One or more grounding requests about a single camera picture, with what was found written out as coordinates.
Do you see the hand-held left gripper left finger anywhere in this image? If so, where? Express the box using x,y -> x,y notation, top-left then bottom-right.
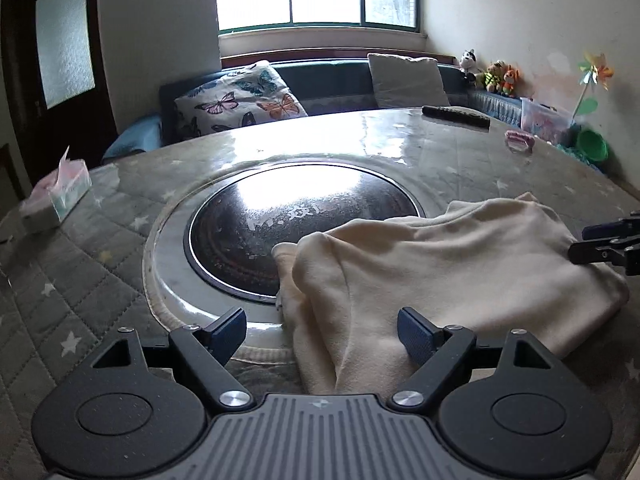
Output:
92,306 -> 253,410

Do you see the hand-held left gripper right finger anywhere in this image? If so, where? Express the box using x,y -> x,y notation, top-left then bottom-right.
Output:
389,306 -> 555,411

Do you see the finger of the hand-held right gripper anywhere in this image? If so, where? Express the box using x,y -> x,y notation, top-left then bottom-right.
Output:
568,240 -> 640,277
582,216 -> 640,242

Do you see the cream shirt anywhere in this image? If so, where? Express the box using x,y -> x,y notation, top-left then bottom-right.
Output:
272,191 -> 630,396

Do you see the green plastic bowl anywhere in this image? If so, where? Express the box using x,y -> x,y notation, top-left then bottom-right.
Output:
575,129 -> 609,163

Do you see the round built-in stove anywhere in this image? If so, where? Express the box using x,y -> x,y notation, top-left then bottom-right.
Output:
142,152 -> 451,366

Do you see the clear plastic storage box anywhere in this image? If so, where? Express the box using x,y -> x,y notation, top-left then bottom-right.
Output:
520,96 -> 576,143

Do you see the colourful pinwheel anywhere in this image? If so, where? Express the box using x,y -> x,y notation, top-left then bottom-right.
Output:
570,51 -> 615,126

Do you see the orange plush toy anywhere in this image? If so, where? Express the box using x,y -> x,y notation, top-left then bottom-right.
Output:
500,64 -> 521,97

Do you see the black remote control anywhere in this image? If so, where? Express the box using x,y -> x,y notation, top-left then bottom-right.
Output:
421,104 -> 492,130

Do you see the yellow green plush toy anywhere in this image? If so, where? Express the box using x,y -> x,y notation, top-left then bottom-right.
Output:
482,60 -> 506,93

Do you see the black and white plush toy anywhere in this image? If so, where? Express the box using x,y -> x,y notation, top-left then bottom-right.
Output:
459,49 -> 478,83

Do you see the pastel tissue box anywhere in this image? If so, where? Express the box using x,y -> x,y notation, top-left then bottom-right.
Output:
19,146 -> 93,233

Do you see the blue cushion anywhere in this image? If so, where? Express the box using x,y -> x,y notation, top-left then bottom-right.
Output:
102,112 -> 166,161

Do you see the butterfly print pillow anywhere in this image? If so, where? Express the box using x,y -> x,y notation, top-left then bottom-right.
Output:
174,60 -> 309,142

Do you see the plain beige pillow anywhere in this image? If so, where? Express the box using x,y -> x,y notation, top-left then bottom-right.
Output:
367,52 -> 451,110

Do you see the dark teal sofa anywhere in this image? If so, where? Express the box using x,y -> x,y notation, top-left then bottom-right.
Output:
102,57 -> 526,161

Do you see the dark wooden door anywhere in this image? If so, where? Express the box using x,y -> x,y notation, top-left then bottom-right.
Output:
0,0 -> 118,201

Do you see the pink hair tie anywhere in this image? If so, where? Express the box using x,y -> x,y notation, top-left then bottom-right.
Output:
505,130 -> 537,152

